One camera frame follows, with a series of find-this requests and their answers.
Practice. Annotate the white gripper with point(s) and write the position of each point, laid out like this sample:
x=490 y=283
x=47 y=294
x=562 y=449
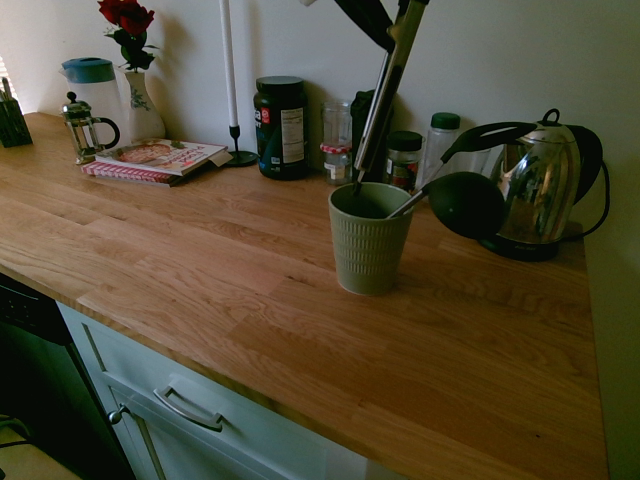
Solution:
x=307 y=2

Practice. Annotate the steel tongs with black tips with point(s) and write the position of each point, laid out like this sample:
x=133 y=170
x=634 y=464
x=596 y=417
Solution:
x=387 y=90

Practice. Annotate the black candle holder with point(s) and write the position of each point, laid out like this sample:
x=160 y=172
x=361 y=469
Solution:
x=241 y=157

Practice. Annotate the green ribbed utensil holder cup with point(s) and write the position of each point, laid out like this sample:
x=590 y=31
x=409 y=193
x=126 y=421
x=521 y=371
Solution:
x=370 y=250

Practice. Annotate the black shaker bottle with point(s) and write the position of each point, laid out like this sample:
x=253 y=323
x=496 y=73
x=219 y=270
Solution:
x=362 y=115

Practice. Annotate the empty clear glass jar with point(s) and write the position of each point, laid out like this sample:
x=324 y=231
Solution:
x=336 y=122

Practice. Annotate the black Vega protein tub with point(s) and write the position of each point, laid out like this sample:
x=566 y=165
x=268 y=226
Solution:
x=280 y=130

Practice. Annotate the clear bottle green lid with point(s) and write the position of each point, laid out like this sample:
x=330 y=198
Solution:
x=442 y=137

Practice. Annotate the tall white candle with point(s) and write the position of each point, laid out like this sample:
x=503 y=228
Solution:
x=229 y=65

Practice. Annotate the spice jar dark lid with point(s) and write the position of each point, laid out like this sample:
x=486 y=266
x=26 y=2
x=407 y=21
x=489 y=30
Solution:
x=404 y=160

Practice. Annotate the small jar red checked lid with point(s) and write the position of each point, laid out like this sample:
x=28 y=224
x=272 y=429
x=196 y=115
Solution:
x=336 y=162

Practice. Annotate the black slotted spatula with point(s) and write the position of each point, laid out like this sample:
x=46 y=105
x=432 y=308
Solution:
x=495 y=132

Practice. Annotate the red roses bunch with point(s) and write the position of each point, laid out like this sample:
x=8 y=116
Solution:
x=127 y=20

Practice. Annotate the white floral vase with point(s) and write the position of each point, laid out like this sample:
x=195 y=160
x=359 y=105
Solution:
x=145 y=112

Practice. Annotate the Food Processor cookbook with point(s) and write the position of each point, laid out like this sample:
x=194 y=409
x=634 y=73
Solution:
x=165 y=155

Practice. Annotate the shiny steel electric kettle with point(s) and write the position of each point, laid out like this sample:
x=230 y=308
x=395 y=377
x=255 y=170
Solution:
x=542 y=185

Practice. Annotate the white pitcher blue lid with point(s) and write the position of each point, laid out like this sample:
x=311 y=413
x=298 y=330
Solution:
x=92 y=85

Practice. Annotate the red checked book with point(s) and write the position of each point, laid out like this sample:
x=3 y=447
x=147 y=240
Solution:
x=130 y=172

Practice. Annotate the glass French press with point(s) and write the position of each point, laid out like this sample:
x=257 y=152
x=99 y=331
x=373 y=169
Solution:
x=85 y=130

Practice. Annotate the black knife block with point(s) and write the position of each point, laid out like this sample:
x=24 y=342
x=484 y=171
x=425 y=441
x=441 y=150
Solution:
x=14 y=125

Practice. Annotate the white kitchen cabinet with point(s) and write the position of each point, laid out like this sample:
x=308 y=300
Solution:
x=250 y=440

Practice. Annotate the round silver cabinet knob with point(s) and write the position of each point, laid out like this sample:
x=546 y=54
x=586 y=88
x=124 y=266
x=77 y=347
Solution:
x=117 y=415

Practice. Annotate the black dishwasher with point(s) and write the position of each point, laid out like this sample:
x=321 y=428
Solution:
x=40 y=380

